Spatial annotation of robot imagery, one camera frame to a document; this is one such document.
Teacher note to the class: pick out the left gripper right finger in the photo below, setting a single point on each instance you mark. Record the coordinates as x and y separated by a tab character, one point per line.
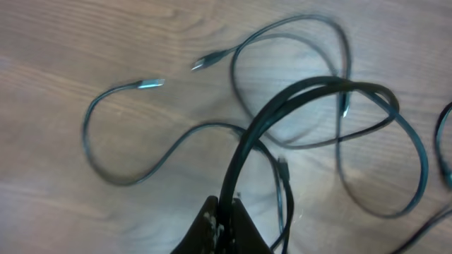
245	238

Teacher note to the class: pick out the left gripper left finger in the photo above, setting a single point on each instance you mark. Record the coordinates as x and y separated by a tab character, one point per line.
202	236

